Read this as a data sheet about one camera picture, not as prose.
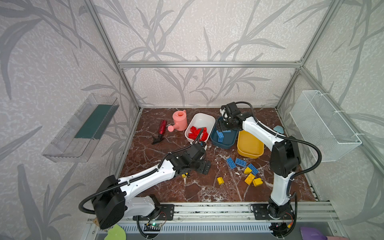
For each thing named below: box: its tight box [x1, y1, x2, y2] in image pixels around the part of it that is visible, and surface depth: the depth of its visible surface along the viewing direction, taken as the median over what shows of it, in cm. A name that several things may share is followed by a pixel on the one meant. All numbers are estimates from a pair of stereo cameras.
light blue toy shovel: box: [273, 125, 285, 134], surface depth 108 cm
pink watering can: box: [167, 109, 188, 132], surface depth 103 cm
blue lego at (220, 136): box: [216, 130, 224, 143], surface depth 101 cm
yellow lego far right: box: [252, 177, 263, 187], surface depth 84 cm
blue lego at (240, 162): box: [235, 158, 247, 168], surface depth 91 cm
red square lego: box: [190, 126, 198, 133], surface depth 104 cm
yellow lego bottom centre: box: [217, 177, 225, 185], surface depth 84 cm
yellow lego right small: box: [244, 167, 252, 175], surface depth 88 cm
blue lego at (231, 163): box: [226, 157, 236, 170], surface depth 91 cm
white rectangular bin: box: [184, 112, 216, 144], surface depth 109 cm
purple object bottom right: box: [300, 226, 328, 240], surface depth 69 cm
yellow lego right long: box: [244, 173, 256, 186], surface depth 86 cm
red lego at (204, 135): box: [199, 127, 209, 142], surface depth 103 cm
